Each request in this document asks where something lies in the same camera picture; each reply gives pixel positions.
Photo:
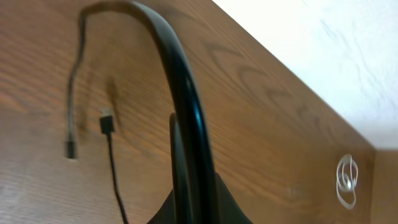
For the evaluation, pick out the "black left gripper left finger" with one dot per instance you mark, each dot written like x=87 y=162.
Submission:
x=166 y=213

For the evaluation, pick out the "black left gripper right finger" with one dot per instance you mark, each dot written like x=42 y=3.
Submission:
x=230 y=212

